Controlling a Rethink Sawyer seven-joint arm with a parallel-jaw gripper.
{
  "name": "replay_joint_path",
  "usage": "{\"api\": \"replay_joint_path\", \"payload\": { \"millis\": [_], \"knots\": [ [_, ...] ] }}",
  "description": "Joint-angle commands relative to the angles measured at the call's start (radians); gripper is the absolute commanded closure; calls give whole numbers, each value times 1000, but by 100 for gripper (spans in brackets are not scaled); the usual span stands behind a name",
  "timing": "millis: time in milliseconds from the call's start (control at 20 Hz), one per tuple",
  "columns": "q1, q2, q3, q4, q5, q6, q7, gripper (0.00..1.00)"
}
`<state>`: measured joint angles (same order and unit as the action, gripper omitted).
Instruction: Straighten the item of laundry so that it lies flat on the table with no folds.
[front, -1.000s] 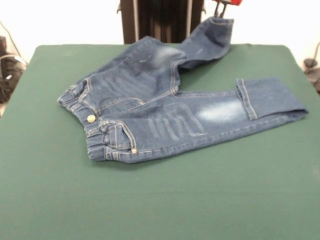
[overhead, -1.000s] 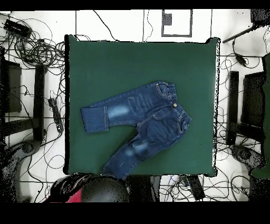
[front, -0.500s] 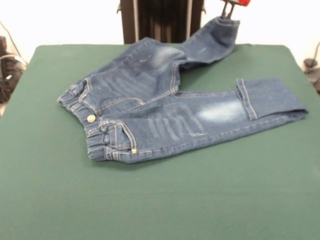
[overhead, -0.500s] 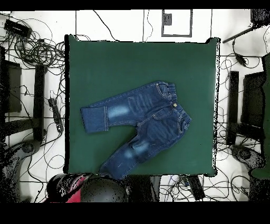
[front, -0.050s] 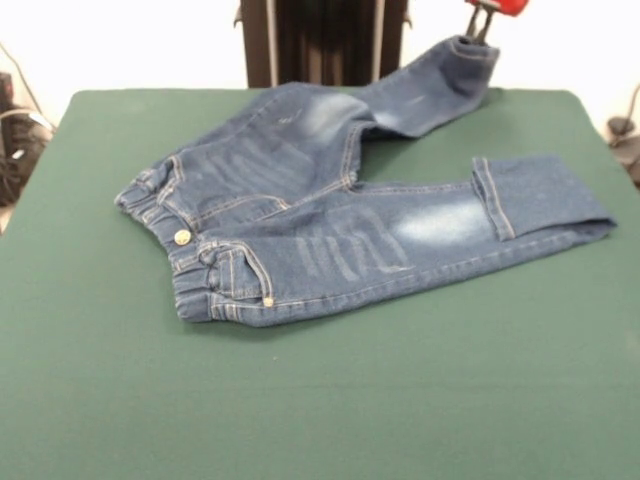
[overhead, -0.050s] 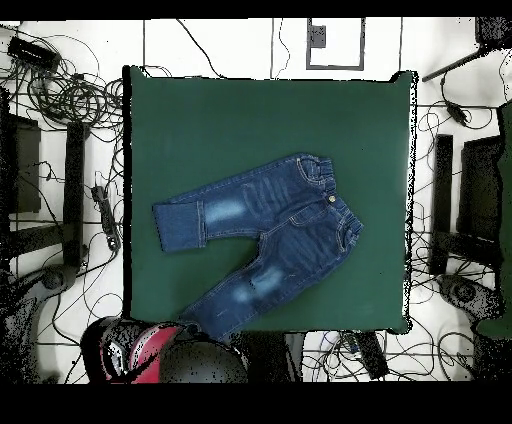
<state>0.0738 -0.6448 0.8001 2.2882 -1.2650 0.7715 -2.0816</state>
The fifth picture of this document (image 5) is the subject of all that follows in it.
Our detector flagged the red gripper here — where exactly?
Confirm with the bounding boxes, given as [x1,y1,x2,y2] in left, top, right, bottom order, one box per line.
[462,0,531,49]

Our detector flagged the blue denim jeans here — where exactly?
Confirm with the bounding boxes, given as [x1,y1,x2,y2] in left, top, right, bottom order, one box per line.
[113,35,620,329]

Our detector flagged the black floor device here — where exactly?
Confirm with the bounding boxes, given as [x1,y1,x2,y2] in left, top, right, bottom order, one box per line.
[606,115,640,189]

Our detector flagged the black equipment pile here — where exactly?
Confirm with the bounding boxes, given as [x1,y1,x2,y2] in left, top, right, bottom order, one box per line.
[0,72,54,207]

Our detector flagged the dark green table cloth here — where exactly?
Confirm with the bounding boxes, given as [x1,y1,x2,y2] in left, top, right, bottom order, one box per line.
[0,88,640,480]

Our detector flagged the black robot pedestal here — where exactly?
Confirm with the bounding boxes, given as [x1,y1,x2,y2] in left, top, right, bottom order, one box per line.
[234,0,414,90]

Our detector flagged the thin grey cable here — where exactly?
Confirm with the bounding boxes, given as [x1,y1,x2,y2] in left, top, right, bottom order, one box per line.
[0,42,56,134]

